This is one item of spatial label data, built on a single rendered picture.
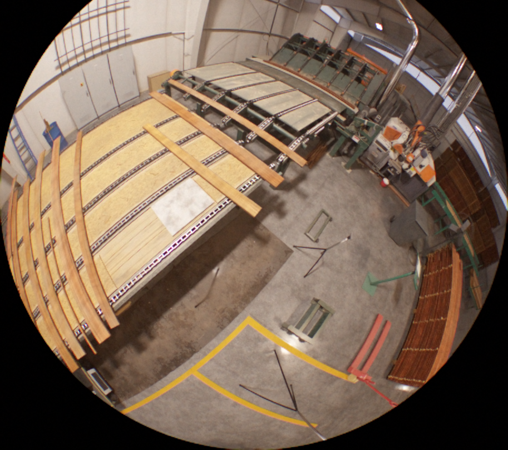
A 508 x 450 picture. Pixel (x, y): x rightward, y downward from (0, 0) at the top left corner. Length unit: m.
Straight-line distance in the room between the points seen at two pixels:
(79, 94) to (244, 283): 6.41
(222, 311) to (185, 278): 0.69
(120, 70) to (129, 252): 5.41
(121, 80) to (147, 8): 2.67
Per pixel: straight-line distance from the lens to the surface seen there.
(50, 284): 2.86
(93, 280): 2.19
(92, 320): 2.26
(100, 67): 6.16
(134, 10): 6.96
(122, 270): 2.03
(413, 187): 6.32
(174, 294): 2.61
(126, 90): 6.50
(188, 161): 2.30
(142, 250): 1.95
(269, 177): 2.20
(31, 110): 7.11
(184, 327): 2.65
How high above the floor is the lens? 2.54
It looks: 57 degrees down
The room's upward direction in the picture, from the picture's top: 20 degrees clockwise
